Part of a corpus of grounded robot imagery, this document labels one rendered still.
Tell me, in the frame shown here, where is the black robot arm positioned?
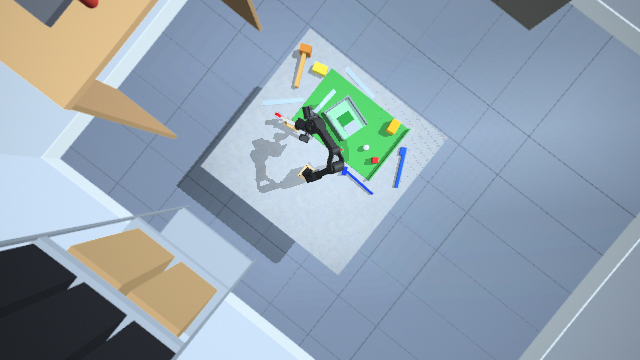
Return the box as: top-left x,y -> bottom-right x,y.
294,105 -> 345,183

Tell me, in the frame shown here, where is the yellow rectangular block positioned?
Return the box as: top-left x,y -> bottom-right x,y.
385,119 -> 401,135

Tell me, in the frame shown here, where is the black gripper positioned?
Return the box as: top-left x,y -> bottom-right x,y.
299,112 -> 319,143

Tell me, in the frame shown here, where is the yellow flat block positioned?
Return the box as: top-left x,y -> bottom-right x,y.
312,61 -> 328,77

